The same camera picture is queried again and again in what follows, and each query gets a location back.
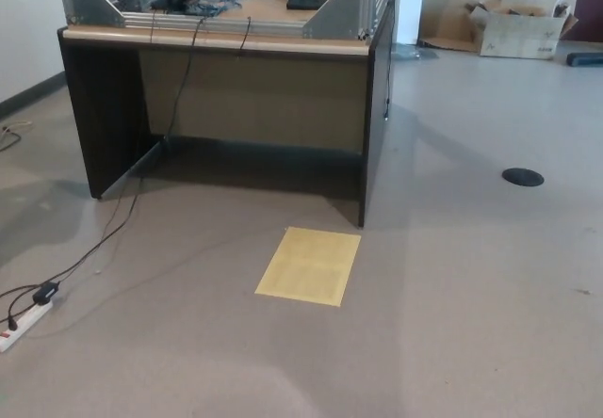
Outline yellow paper sheet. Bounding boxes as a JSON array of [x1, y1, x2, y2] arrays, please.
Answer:
[[253, 226, 363, 307]]

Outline dark wooden desk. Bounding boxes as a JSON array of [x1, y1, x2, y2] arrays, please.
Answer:
[[57, 0, 402, 229]]

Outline clear plastic wrap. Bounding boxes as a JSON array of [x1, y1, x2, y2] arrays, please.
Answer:
[[391, 40, 442, 62]]

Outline black flat device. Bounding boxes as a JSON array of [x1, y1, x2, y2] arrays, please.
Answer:
[[285, 0, 332, 11]]

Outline flattened brown cardboard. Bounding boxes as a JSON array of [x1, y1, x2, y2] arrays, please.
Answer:
[[417, 10, 482, 54]]

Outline black round floor cover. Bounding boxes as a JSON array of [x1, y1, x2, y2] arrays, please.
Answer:
[[501, 167, 546, 187]]

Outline open cardboard box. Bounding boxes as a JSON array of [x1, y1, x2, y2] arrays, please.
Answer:
[[464, 0, 580, 60]]

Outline black power adapter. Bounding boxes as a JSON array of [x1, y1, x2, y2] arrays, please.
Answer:
[[31, 281, 61, 304]]

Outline white power strip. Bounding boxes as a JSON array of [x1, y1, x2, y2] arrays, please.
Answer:
[[0, 297, 53, 354]]

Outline dark blue flat object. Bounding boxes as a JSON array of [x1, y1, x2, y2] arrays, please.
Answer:
[[565, 52, 603, 69]]

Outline thin black side cable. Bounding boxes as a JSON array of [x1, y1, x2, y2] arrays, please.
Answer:
[[376, 0, 402, 121]]

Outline long black power cable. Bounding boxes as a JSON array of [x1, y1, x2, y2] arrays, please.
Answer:
[[46, 16, 208, 292]]

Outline aluminium profile frame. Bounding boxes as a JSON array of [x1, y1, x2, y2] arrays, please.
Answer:
[[56, 0, 399, 41]]

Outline beige floor cable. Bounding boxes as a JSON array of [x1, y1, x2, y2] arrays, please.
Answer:
[[0, 120, 35, 153]]

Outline black plug with cable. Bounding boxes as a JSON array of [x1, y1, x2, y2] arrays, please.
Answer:
[[0, 284, 44, 333]]

